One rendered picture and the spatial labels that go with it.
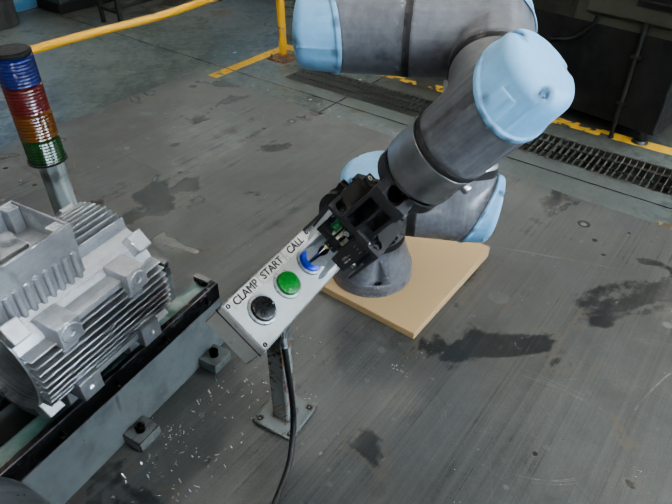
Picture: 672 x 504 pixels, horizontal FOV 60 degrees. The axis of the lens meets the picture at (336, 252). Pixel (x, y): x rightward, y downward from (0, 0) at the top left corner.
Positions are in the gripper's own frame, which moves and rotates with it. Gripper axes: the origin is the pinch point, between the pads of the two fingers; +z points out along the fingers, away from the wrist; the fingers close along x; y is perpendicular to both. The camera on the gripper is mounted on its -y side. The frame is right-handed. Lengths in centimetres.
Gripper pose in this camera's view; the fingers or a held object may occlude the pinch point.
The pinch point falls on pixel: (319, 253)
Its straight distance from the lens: 70.1
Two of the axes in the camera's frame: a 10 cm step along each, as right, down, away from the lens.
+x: 6.8, 7.3, 0.7
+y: -5.0, 5.4, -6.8
